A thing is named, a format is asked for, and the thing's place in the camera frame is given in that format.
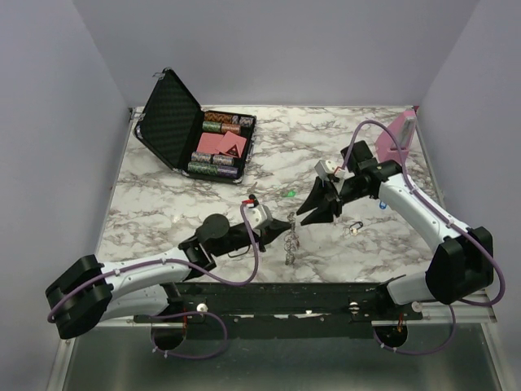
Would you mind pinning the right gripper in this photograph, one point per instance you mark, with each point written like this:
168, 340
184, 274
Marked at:
317, 198

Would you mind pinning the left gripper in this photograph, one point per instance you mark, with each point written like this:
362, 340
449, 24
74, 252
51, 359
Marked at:
270, 232

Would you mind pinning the metal disc keyring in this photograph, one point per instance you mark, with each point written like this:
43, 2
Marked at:
291, 240

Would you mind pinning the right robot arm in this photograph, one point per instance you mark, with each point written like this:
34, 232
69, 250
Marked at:
460, 265

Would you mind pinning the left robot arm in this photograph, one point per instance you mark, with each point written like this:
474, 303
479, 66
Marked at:
90, 291

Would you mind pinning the key with green tag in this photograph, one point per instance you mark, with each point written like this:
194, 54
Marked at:
289, 194

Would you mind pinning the red card with black triangle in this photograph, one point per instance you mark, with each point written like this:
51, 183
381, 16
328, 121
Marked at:
232, 145

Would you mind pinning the black poker chip case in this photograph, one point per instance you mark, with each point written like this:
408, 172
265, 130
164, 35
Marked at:
172, 122

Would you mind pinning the red playing card deck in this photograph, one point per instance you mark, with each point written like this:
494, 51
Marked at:
209, 142

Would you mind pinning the pink holder block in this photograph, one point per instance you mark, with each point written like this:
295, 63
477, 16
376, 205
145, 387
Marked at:
402, 128

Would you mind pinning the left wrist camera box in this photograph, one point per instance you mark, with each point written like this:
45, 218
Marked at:
259, 216

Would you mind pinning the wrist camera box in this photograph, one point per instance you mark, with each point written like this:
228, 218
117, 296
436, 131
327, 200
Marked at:
327, 171
259, 216

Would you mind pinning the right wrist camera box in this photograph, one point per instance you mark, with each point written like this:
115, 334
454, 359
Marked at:
327, 171

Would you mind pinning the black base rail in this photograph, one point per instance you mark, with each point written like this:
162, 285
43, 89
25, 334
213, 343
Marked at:
262, 311

